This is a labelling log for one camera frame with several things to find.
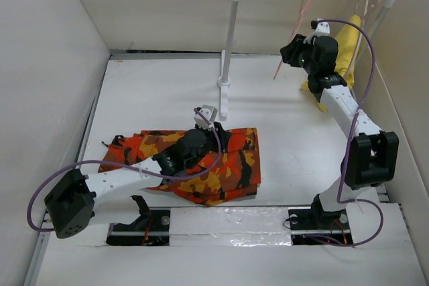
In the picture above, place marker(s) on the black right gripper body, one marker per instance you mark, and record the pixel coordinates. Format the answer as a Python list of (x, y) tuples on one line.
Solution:
[(299, 53)]

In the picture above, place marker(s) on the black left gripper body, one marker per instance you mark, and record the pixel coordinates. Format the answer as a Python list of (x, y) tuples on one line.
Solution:
[(210, 144)]

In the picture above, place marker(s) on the pink wire hanger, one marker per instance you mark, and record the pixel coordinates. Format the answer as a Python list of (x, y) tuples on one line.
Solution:
[(304, 7)]

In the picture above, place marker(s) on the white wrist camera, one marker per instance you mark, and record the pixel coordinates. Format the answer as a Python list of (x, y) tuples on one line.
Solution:
[(318, 29), (205, 116)]

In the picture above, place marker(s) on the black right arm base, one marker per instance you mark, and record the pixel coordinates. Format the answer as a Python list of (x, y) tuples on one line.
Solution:
[(311, 225)]

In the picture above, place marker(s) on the yellow garment on hanger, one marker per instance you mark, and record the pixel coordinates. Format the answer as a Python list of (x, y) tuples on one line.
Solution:
[(347, 39)]

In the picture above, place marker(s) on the orange camouflage trousers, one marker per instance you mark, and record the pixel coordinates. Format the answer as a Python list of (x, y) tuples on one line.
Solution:
[(236, 175)]

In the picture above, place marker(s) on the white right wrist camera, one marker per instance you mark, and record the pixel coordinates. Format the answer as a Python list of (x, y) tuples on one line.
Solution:
[(318, 29)]

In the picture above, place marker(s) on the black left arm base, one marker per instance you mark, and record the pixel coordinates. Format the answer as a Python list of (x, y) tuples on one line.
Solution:
[(150, 228)]

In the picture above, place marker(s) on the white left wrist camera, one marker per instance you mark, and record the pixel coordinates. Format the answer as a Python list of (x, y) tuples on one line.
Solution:
[(205, 116)]

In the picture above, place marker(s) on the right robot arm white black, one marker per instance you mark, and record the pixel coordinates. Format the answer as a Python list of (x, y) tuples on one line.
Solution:
[(371, 153)]

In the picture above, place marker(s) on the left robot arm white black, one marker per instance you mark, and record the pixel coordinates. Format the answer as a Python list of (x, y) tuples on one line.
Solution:
[(74, 202)]

